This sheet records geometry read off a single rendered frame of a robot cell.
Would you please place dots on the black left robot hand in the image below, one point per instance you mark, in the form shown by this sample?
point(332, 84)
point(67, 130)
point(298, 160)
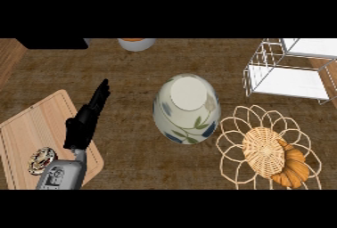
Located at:
point(83, 124)

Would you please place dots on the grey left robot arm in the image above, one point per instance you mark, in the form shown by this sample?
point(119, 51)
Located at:
point(61, 175)

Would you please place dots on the orange bell pepper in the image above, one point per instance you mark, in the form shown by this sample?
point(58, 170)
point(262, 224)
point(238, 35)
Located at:
point(293, 169)

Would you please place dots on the pale wooden cutting board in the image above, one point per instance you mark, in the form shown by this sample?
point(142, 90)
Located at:
point(34, 130)

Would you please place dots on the round brown patterned item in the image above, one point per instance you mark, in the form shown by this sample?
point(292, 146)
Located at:
point(40, 160)

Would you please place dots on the white floral ceramic bowl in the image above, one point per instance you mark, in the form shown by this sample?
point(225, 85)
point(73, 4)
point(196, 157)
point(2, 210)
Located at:
point(187, 109)

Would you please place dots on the white cup with orange top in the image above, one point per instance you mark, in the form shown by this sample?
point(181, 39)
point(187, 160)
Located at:
point(136, 44)

